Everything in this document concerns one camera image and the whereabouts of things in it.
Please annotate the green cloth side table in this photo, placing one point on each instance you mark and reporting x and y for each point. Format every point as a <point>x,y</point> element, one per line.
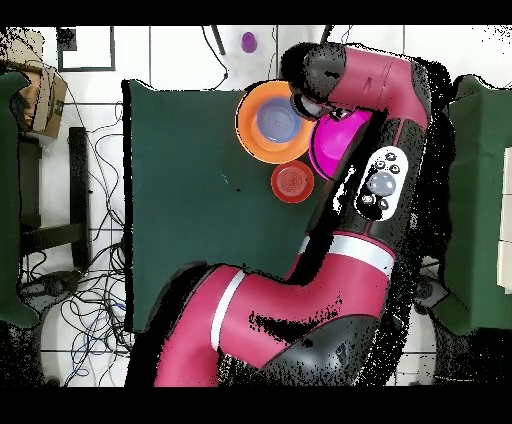
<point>8,200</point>
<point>480,200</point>

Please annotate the orange plastic bowl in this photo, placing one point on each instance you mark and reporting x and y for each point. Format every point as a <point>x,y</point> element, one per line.
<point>248,132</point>

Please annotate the pink plastic bowl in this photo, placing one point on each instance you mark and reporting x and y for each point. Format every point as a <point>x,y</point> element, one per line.
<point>332,144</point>

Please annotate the black chair frame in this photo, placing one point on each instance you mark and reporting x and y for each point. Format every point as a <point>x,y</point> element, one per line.
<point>78,180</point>

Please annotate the black tripod leg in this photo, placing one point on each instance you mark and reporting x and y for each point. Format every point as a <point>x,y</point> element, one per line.
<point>326,34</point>
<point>218,40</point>

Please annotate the white box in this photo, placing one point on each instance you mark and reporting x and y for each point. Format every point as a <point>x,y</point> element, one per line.
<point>506,240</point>

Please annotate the red plastic bowl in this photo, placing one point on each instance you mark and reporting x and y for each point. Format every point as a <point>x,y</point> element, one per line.
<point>292,182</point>

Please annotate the cardboard box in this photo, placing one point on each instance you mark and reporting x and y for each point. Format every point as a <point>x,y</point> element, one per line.
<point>48,104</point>

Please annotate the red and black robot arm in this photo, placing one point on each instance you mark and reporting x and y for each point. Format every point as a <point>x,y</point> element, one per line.
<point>360,280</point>

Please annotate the dark green table cloth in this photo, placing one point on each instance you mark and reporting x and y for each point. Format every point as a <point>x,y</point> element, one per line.
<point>180,200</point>

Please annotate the black square frame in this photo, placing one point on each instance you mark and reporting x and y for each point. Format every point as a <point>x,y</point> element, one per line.
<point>113,48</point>

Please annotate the blue plastic bowl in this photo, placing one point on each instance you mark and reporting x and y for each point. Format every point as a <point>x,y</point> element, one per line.
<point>278,122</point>

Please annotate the purple plastic cup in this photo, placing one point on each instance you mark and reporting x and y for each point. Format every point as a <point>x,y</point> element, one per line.
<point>248,43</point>

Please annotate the black stand base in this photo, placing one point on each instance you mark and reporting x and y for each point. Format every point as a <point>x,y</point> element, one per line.
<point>434,292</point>
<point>52,286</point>

